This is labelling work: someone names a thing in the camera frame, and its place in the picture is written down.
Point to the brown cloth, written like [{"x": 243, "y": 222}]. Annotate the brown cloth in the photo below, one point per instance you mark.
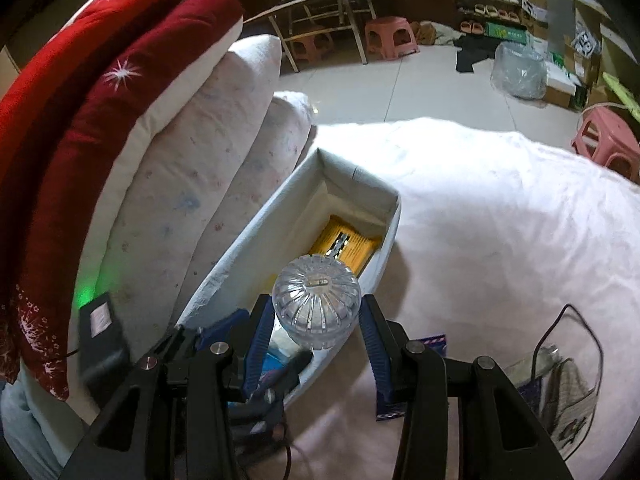
[{"x": 425, "y": 32}]

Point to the black cloth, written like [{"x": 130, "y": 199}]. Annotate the black cloth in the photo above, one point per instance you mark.
[{"x": 472, "y": 52}]

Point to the purple snack bag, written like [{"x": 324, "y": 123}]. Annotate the purple snack bag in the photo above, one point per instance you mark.
[{"x": 434, "y": 344}]

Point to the yellow snack packet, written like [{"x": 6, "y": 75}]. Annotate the yellow snack packet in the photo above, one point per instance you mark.
[{"x": 345, "y": 242}]

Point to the light green board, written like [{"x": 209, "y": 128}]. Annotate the light green board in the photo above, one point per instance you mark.
[{"x": 621, "y": 91}]

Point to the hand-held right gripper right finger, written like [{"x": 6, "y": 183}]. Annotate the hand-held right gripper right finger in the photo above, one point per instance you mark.
[{"x": 372, "y": 355}]

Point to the clear plastic bag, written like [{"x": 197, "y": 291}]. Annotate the clear plastic bag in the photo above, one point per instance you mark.
[{"x": 520, "y": 70}]

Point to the red quilt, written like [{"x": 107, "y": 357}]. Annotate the red quilt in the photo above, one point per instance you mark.
[
  {"x": 75, "y": 25},
  {"x": 100, "y": 125}
]

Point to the white storage box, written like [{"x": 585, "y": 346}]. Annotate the white storage box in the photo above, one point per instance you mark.
[{"x": 360, "y": 190}]

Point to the pale blue cloth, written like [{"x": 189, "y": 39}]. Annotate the pale blue cloth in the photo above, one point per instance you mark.
[{"x": 25, "y": 435}]

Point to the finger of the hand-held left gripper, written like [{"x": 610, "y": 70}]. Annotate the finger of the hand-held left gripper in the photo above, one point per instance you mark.
[
  {"x": 225, "y": 325},
  {"x": 280, "y": 380}
]

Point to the plaid cloth with bear badge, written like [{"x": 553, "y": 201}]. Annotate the plaid cloth with bear badge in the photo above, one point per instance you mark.
[{"x": 565, "y": 410}]

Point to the pink plastic stool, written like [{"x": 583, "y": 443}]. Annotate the pink plastic stool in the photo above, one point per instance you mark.
[
  {"x": 391, "y": 35},
  {"x": 607, "y": 142},
  {"x": 310, "y": 42}
]

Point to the clear plastic jar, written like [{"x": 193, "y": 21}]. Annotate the clear plastic jar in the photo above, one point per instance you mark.
[{"x": 317, "y": 300}]

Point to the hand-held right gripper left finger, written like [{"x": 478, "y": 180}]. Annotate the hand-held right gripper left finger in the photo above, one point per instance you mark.
[{"x": 257, "y": 345}]

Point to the green box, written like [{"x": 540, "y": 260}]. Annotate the green box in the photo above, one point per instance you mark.
[{"x": 507, "y": 32}]

